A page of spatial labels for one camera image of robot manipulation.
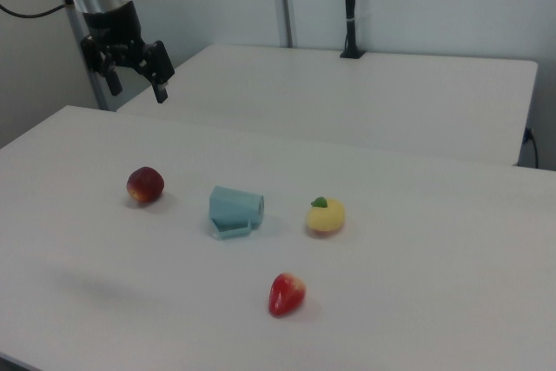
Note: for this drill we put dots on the yellow toy fruit green leaf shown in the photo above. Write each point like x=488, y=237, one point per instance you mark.
x=326, y=216

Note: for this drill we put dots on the red apple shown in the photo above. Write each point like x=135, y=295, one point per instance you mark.
x=145, y=184

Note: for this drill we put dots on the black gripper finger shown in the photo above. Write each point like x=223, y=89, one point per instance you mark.
x=108, y=71
x=157, y=62

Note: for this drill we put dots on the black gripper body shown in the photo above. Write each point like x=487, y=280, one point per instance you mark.
x=115, y=25

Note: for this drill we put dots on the light blue faceted mug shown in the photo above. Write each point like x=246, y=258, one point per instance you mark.
x=230, y=208

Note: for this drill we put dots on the red toy strawberry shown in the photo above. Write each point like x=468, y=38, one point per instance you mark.
x=284, y=295

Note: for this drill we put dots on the white rectangular table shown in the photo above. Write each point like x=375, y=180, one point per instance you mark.
x=347, y=106

